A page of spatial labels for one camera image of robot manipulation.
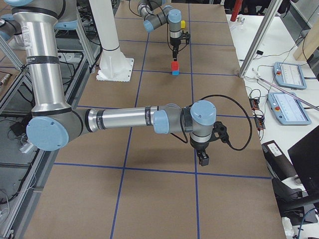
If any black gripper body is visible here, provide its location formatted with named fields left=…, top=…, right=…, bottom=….
left=190, top=139, right=209, bottom=151
left=170, top=37, right=181, bottom=48

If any red block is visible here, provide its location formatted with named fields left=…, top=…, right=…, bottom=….
left=171, top=61, right=179, bottom=72

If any blue block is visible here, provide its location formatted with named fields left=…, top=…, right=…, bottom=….
left=171, top=70, right=179, bottom=76

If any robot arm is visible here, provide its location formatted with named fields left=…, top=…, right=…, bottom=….
left=137, top=0, right=183, bottom=61
left=7, top=0, right=216, bottom=166

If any yellow block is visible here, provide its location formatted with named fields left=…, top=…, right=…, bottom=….
left=180, top=20, right=186, bottom=29

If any orange circuit board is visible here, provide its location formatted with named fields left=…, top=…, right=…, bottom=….
left=249, top=98, right=260, bottom=111

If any red cylinder bottle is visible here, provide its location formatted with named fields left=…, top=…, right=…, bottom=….
left=230, top=0, right=243, bottom=22

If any lower teach pendant tablet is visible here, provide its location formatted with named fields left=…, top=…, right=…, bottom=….
left=268, top=92, right=312, bottom=125

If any teach pendant tablet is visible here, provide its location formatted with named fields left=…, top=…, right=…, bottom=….
left=274, top=62, right=307, bottom=90
left=268, top=92, right=312, bottom=125

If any black monitor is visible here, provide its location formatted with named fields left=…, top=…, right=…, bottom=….
left=288, top=126, right=319, bottom=194

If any upper teach pendant tablet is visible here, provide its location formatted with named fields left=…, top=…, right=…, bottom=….
left=274, top=62, right=307, bottom=90

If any white power strip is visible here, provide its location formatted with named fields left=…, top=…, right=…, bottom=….
left=19, top=141, right=34, bottom=153

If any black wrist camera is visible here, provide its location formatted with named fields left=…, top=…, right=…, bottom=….
left=180, top=31, right=190, bottom=45
left=210, top=121, right=230, bottom=145

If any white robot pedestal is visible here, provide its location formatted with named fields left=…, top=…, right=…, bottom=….
left=89, top=0, right=134, bottom=82

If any aluminium frame post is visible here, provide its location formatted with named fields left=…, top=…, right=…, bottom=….
left=238, top=0, right=283, bottom=78

